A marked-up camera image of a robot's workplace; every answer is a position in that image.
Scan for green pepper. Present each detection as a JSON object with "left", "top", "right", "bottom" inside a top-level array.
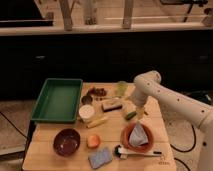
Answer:
[{"left": 124, "top": 111, "right": 137, "bottom": 121}]

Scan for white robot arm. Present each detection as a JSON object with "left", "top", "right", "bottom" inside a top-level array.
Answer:
[{"left": 130, "top": 70, "right": 213, "bottom": 171}]

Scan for dark purple bowl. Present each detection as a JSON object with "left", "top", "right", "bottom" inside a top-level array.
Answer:
[{"left": 53, "top": 128, "right": 80, "bottom": 157}]

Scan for grey folded cloth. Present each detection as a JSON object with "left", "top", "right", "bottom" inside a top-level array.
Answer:
[{"left": 129, "top": 122, "right": 148, "bottom": 147}]

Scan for yellow green cup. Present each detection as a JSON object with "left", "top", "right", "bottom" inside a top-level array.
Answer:
[{"left": 116, "top": 81, "right": 128, "bottom": 97}]

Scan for wooden table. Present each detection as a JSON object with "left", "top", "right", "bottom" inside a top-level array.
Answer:
[{"left": 21, "top": 82, "right": 177, "bottom": 171}]

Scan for black white dish brush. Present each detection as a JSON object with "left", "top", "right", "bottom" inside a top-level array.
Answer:
[{"left": 114, "top": 145, "right": 162, "bottom": 159}]

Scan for white cup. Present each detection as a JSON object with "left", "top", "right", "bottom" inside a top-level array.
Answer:
[{"left": 79, "top": 105, "right": 95, "bottom": 122}]

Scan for small metal cup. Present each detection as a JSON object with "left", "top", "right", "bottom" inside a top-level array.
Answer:
[{"left": 81, "top": 96, "right": 93, "bottom": 105}]

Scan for orange round fruit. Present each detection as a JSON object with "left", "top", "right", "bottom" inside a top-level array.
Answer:
[{"left": 87, "top": 134, "right": 101, "bottom": 148}]

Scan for blue grey sponge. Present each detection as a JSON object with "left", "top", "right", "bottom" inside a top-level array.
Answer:
[{"left": 88, "top": 147, "right": 112, "bottom": 169}]

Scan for green plastic tray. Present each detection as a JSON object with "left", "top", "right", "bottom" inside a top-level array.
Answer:
[{"left": 31, "top": 78, "right": 83, "bottom": 123}]

